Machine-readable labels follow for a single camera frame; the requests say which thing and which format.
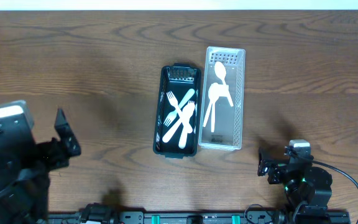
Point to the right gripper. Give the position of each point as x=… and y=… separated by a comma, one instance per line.
x=278, y=168

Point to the white plastic fork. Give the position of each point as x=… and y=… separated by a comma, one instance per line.
x=173, y=101
x=168, y=135

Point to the clear plastic basket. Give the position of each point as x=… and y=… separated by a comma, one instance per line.
x=227, y=135

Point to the pale blue plastic fork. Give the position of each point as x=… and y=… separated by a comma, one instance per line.
x=173, y=114

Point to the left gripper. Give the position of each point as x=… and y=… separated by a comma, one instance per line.
x=47, y=155

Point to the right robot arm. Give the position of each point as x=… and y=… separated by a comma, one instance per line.
x=307, y=188

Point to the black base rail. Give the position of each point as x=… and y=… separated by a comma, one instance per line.
x=98, y=214

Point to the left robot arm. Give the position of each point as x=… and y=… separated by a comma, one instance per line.
x=24, y=196

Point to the white plastic spoon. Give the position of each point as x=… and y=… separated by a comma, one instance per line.
x=188, y=113

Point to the black plastic basket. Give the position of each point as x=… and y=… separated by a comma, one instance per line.
x=177, y=78

